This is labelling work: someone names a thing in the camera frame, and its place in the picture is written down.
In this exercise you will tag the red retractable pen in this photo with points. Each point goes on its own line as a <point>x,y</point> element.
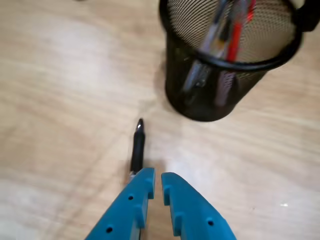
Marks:
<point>236,37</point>

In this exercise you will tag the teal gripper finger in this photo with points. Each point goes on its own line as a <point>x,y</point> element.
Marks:
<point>125,210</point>
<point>197,212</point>

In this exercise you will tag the clear pen with grey grip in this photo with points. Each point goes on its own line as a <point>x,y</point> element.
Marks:
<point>211,30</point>

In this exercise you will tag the black clamp stand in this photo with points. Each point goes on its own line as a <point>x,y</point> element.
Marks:
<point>310,17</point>

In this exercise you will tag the black retractable pen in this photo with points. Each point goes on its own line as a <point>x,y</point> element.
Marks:
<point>138,150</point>

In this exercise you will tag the black mesh pen holder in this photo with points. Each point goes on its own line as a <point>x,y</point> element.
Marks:
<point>200,107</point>

